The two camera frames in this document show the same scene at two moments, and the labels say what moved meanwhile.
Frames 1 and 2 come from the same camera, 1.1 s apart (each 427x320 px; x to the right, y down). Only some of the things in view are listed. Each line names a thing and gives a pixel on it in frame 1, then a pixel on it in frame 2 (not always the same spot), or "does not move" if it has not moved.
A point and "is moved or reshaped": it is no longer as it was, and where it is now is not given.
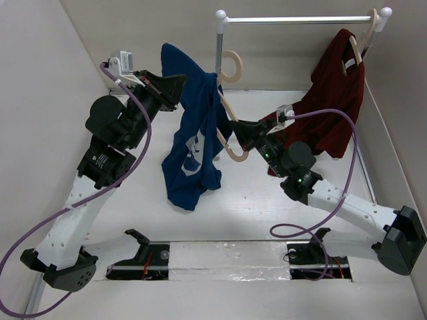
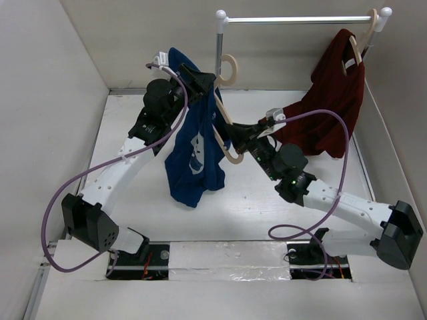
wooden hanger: x=225 y=80 is moved or reshaped
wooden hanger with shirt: x=358 y=48 does not move
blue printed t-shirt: x=191 y=167 does not move
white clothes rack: x=378 y=21 does not move
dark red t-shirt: x=327 y=121 does not move
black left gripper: x=171 y=87 to x=198 y=83
